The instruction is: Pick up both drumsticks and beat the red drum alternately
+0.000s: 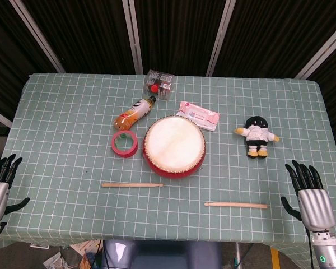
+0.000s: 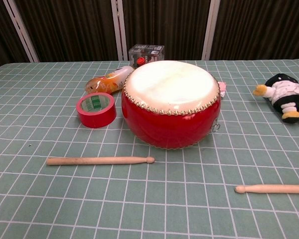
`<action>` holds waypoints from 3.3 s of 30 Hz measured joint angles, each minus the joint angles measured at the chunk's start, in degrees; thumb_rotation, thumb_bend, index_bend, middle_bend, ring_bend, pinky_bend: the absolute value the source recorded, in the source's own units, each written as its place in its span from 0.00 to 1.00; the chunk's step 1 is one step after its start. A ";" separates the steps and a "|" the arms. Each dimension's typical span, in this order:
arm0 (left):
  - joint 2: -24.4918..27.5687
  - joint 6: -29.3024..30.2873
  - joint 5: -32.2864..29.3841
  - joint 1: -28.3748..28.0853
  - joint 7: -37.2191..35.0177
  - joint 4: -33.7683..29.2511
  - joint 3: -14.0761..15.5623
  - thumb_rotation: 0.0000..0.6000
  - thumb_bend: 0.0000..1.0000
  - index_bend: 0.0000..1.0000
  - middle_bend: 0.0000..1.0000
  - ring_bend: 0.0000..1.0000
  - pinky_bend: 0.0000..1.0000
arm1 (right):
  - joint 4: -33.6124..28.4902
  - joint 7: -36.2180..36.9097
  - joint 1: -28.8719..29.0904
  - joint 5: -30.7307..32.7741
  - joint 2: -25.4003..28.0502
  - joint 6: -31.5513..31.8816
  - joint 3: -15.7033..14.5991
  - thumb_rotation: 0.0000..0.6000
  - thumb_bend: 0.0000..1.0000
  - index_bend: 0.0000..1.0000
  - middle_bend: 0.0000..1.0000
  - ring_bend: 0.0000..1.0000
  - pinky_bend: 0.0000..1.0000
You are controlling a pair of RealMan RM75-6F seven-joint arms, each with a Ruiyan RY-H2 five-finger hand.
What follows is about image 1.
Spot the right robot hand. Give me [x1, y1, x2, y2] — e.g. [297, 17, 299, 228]
[281, 159, 336, 231]

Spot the wooden drumstick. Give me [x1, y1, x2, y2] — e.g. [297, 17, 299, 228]
[204, 201, 268, 210]
[101, 182, 164, 188]

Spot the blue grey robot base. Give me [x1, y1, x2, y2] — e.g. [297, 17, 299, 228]
[102, 239, 223, 269]

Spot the red drum with white skin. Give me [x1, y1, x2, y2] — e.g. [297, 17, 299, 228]
[142, 116, 207, 179]

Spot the green checked tablecloth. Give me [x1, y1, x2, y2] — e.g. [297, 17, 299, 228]
[0, 72, 336, 266]

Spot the crumpled plastic bag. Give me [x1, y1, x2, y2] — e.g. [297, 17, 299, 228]
[43, 251, 71, 269]

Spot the black white plush doll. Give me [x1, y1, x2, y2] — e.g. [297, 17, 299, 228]
[234, 115, 281, 160]

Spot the white paper sheet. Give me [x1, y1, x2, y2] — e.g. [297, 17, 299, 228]
[69, 240, 101, 256]

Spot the red tape roll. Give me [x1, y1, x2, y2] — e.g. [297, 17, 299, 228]
[110, 130, 139, 158]

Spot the pink wet wipes pack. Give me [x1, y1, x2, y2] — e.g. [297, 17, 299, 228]
[175, 100, 221, 131]

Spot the orange juice bottle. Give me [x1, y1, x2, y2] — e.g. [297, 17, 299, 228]
[113, 95, 157, 131]

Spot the clear plastic box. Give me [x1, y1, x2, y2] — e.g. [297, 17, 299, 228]
[144, 69, 175, 101]

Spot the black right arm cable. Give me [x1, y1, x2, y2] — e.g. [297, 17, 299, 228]
[305, 228, 316, 269]

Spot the white partition post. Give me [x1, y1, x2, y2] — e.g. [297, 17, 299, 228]
[122, 0, 144, 75]
[206, 0, 236, 77]
[294, 21, 336, 80]
[0, 106, 13, 128]
[10, 0, 66, 73]

